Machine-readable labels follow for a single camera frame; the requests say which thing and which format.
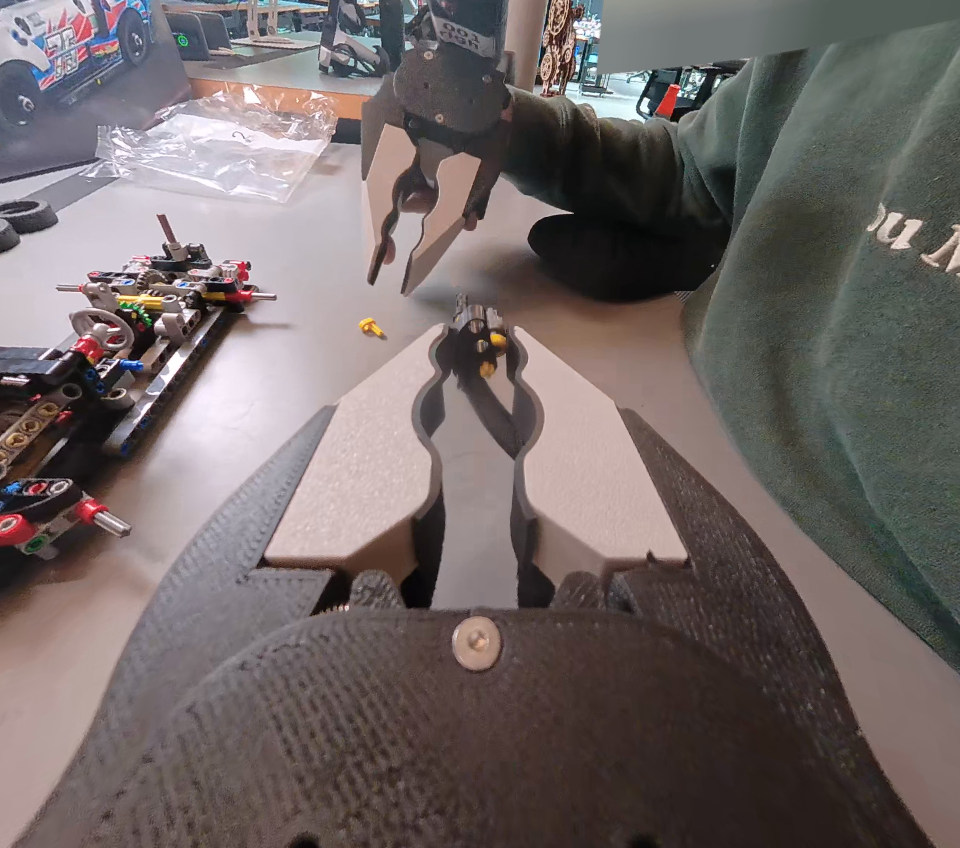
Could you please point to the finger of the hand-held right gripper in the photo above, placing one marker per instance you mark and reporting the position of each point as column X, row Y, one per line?
column 446, row 210
column 379, row 203

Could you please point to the black curved lego panel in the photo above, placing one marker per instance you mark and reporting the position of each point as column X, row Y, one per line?
column 491, row 405

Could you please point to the black box with green light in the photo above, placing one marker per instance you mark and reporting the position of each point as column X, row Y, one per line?
column 199, row 34

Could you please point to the person's green sweatshirt torso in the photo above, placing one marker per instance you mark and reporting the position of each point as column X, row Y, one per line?
column 840, row 338

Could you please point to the brown wooden gear model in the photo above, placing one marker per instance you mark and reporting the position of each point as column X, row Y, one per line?
column 559, row 38

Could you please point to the person's right forearm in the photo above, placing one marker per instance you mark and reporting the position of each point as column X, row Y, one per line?
column 615, row 165

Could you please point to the person's right hand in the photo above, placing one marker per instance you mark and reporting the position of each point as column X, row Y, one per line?
column 421, row 199

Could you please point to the lego car chassis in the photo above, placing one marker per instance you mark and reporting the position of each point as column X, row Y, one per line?
column 135, row 338

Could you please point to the grey wood-edged table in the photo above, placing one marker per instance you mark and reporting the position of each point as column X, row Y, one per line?
column 300, row 75

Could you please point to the clear plastic bag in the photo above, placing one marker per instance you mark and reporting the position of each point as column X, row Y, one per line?
column 217, row 147

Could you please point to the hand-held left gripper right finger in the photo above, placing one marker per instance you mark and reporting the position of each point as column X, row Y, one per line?
column 600, row 480

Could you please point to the orange traffic cone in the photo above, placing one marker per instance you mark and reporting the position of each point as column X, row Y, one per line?
column 667, row 102

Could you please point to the black mesh office chair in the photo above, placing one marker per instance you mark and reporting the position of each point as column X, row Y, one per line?
column 697, row 83

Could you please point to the small black white kart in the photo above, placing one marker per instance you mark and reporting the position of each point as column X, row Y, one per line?
column 360, row 30

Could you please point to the lego set box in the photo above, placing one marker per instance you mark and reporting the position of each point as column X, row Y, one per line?
column 75, row 38

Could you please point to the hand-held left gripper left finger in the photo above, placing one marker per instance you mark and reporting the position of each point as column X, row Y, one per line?
column 352, row 480

